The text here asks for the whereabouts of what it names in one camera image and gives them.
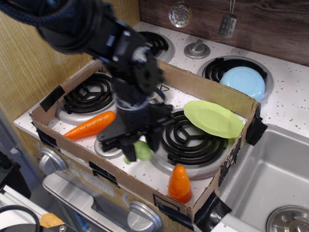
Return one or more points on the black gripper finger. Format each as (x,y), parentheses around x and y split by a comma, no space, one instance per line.
(153,137)
(128,149)

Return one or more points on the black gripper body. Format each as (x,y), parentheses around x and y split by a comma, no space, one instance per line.
(132,125)

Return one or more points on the green toy broccoli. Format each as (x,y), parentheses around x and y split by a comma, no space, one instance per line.
(143,152)

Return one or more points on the small steel pan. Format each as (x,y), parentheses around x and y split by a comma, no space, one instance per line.
(158,96)

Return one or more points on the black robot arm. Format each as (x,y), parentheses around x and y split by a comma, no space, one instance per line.
(90,26)

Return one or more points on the silver stovetop knob front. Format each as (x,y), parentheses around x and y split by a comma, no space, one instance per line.
(110,154)

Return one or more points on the silver stovetop knob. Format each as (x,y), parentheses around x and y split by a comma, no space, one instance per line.
(197,50)
(110,154)

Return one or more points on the front right black burner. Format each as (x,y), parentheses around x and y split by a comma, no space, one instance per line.
(182,143)

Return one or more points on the orange toy carrot with stem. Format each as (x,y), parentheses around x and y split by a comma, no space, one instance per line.
(93,126)

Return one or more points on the front left black burner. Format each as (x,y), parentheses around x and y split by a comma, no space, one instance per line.
(89,99)

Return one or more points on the orange carrot piece upright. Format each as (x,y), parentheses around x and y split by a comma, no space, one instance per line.
(179,187)

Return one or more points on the cardboard fence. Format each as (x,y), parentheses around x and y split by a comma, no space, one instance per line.
(141,181)

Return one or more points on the green plastic plate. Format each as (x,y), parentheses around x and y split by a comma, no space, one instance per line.
(213,119)

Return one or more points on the right oven knob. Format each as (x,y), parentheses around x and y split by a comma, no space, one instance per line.
(141,218)

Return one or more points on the oven knob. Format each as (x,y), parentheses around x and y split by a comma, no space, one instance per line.
(51,162)
(141,218)

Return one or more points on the left oven knob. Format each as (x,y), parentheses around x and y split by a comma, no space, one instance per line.
(51,162)

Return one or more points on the silver stovetop knob back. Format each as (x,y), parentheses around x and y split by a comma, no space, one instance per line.
(197,50)

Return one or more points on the back right black burner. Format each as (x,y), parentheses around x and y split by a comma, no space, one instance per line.
(216,68)

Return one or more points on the hanging metal strainer ladle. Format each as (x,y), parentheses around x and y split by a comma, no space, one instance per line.
(180,14)

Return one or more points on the orange object bottom left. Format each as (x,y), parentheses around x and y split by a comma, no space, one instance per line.
(49,220)

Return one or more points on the light blue plastic plate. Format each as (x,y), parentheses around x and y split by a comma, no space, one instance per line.
(245,80)

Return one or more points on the hanging metal spatula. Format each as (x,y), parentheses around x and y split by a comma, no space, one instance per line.
(228,23)

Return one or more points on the metal sink basin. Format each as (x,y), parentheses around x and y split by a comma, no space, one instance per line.
(268,175)

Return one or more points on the sink drain strainer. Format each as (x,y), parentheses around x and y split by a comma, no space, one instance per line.
(288,218)

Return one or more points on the silver oven door handle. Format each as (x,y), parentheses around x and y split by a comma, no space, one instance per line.
(88,210)

